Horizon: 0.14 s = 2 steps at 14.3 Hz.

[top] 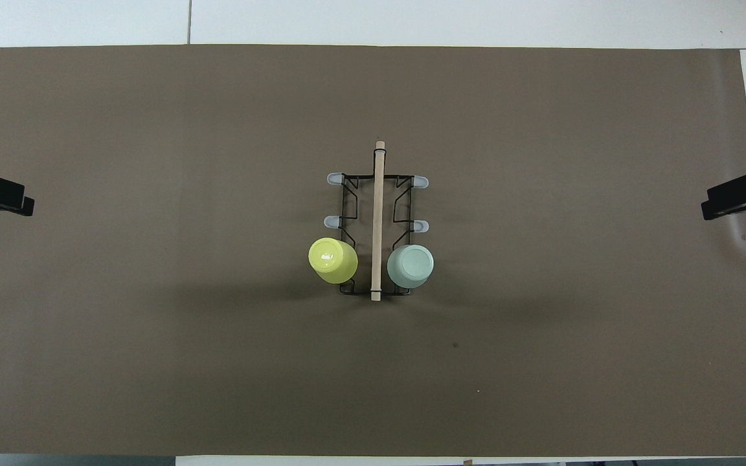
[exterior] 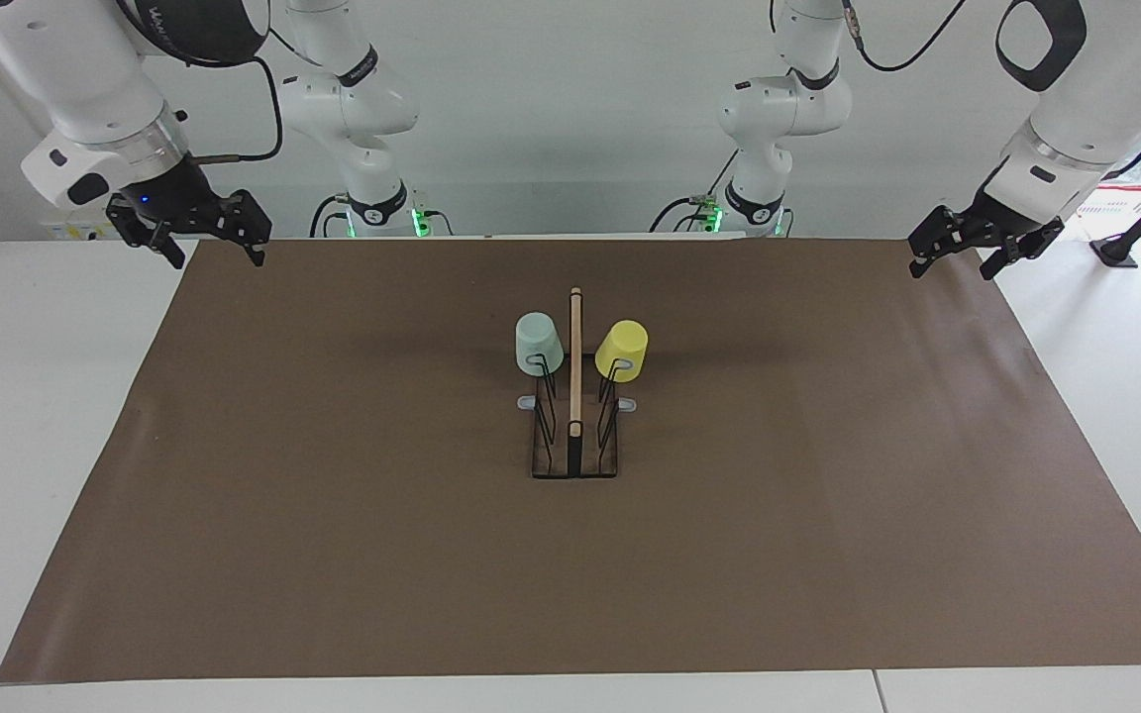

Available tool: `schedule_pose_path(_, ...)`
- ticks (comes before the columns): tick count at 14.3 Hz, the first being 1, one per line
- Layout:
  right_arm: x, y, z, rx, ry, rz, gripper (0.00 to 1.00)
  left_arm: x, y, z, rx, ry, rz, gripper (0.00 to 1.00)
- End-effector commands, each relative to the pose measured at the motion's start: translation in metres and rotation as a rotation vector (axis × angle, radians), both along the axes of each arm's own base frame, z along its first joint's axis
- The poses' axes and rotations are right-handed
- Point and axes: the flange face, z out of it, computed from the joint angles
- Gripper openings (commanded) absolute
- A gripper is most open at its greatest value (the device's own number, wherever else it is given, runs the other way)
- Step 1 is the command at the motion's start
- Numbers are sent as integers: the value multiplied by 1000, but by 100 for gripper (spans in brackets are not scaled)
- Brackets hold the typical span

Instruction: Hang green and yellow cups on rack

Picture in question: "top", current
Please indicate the pale green plastic cup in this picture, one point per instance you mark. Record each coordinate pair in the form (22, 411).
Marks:
(410, 266)

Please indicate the yellow plastic cup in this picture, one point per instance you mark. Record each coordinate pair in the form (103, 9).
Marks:
(333, 260)

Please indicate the brown paper table mat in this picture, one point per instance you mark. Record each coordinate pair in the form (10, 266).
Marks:
(217, 356)

